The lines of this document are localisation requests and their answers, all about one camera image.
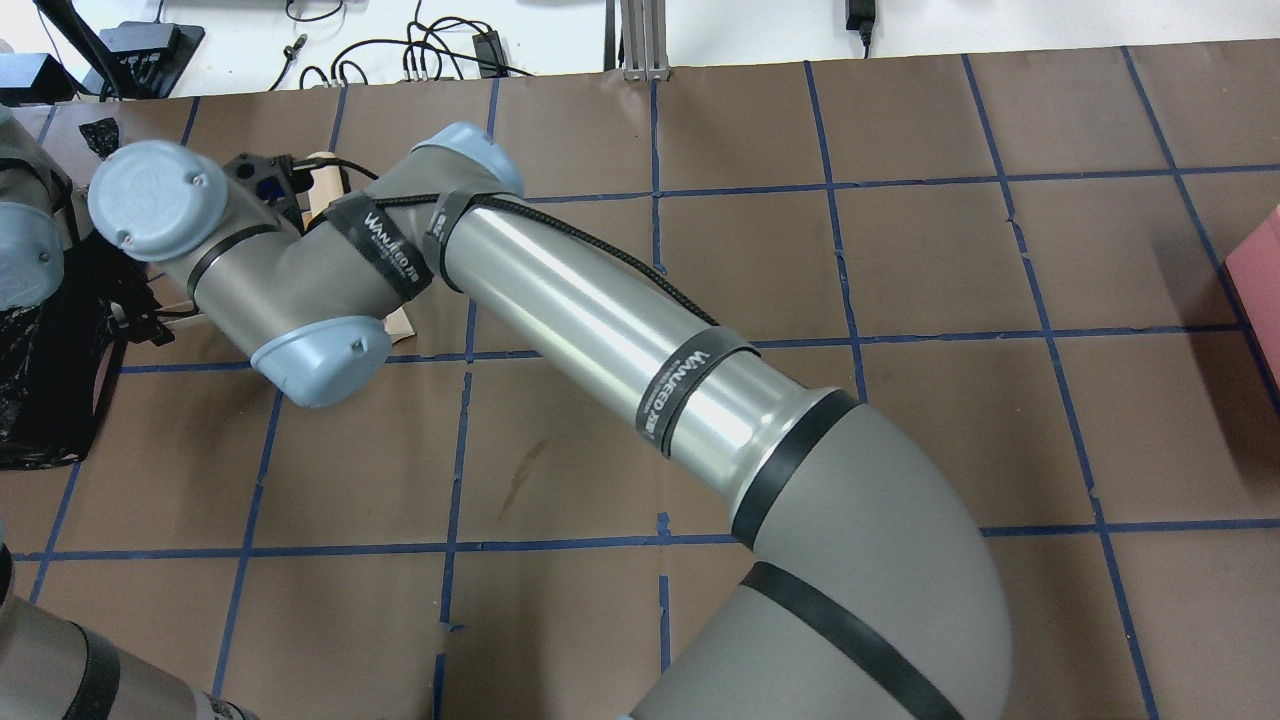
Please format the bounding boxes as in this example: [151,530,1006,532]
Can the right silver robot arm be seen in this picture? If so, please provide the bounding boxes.
[87,123,1012,719]

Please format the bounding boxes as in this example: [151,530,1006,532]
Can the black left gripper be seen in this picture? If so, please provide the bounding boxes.
[76,234,175,346]

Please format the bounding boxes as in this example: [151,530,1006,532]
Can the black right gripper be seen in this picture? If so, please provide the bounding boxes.
[221,152,306,225]

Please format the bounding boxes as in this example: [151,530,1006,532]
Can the aluminium frame post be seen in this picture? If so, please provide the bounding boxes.
[603,1,671,82]

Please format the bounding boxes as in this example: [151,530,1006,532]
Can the pink bin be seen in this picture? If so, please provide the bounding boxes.
[1226,206,1279,383]

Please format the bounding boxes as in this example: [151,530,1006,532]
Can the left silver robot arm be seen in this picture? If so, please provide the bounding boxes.
[1,108,253,719]

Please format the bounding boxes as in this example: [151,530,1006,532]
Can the beige plastic dustpan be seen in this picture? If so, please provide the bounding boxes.
[156,304,417,345]

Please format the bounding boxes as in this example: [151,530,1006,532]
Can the bin with black bag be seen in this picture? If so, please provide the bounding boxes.
[0,118,125,471]

